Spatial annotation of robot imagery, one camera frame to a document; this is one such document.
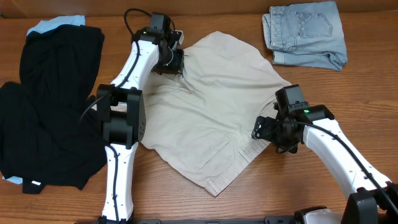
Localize beige khaki shorts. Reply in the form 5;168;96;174
142;32;288;196

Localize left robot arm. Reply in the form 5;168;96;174
95;12;183;223

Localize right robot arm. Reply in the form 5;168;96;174
251;85;397;224

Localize folded light denim shorts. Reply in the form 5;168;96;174
262;1;348;71

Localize black garment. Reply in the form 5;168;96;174
0;24;108;195

